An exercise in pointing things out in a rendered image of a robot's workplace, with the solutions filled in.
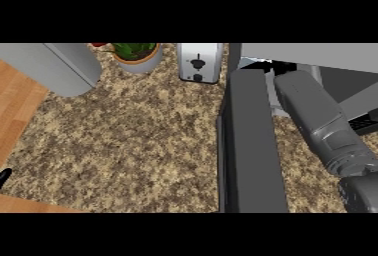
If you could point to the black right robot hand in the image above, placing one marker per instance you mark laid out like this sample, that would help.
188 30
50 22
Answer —
282 67

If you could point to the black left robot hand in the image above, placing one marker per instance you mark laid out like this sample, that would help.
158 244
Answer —
3 176

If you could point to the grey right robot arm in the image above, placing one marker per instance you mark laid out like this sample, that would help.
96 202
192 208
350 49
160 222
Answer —
315 116

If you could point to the silver toaster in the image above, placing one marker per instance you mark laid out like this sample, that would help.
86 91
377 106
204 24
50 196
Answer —
199 63

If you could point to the green plant in grey pot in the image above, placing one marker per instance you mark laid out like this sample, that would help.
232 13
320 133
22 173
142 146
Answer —
134 55

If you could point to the grey rounded appliance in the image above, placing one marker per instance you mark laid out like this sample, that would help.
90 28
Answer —
59 70

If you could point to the red object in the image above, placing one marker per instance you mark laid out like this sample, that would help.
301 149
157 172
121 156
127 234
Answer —
99 44

